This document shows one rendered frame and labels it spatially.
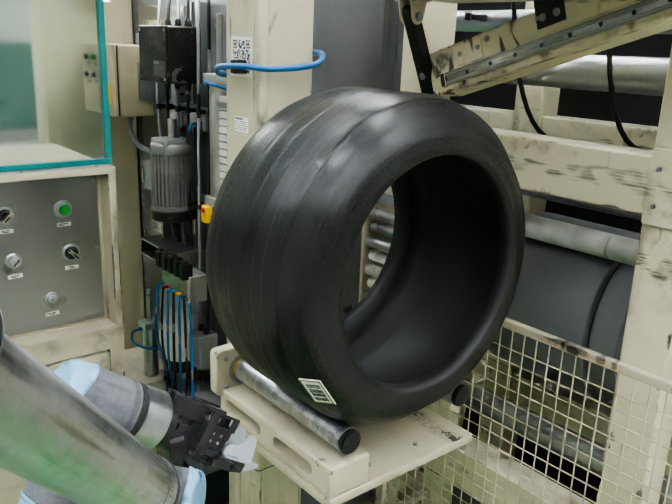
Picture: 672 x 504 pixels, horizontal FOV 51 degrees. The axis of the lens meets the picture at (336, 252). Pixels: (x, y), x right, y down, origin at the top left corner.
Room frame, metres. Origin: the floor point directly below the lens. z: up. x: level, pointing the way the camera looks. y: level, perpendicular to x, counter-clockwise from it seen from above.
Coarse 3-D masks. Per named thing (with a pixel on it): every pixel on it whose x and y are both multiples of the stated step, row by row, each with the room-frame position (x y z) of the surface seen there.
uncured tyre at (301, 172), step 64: (320, 128) 1.08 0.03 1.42; (384, 128) 1.06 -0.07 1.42; (448, 128) 1.12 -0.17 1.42; (256, 192) 1.06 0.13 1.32; (320, 192) 0.99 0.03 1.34; (384, 192) 1.02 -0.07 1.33; (448, 192) 1.44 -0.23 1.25; (512, 192) 1.23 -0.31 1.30; (256, 256) 1.00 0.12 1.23; (320, 256) 0.96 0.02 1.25; (448, 256) 1.43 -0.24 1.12; (512, 256) 1.24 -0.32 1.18; (256, 320) 1.00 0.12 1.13; (320, 320) 0.96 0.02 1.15; (384, 320) 1.41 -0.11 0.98; (448, 320) 1.35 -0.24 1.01; (384, 384) 1.06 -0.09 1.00; (448, 384) 1.15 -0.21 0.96
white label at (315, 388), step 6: (300, 378) 0.98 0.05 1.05; (306, 384) 0.98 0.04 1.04; (312, 384) 0.97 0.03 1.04; (318, 384) 0.96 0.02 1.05; (306, 390) 0.99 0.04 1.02; (312, 390) 0.98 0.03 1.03; (318, 390) 0.97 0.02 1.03; (324, 390) 0.97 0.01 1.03; (312, 396) 0.99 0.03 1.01; (318, 396) 0.98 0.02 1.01; (324, 396) 0.98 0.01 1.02; (330, 396) 0.97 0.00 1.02; (318, 402) 1.00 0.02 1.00; (324, 402) 0.99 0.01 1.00; (330, 402) 0.98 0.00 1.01
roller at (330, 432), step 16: (240, 368) 1.28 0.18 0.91; (256, 384) 1.23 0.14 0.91; (272, 384) 1.20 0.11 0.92; (272, 400) 1.18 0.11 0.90; (288, 400) 1.15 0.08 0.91; (304, 416) 1.11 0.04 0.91; (320, 416) 1.09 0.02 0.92; (320, 432) 1.07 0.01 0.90; (336, 432) 1.05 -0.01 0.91; (352, 432) 1.04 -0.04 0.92; (336, 448) 1.04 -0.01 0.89; (352, 448) 1.04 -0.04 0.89
